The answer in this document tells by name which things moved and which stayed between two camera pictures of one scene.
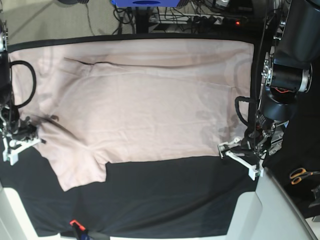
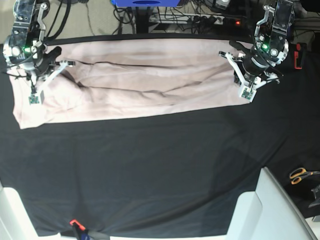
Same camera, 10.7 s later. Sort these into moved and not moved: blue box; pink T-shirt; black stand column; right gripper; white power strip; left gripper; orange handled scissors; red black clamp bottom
Moved: pink T-shirt; right gripper; left gripper
Not moved: blue box; black stand column; orange handled scissors; white power strip; red black clamp bottom
